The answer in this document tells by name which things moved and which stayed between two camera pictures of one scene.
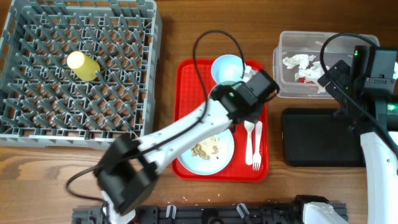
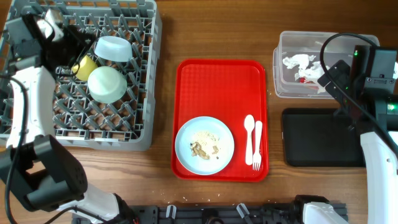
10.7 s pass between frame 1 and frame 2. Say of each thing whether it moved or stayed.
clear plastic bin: stayed
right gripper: stayed
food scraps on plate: stayed
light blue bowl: moved
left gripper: moved
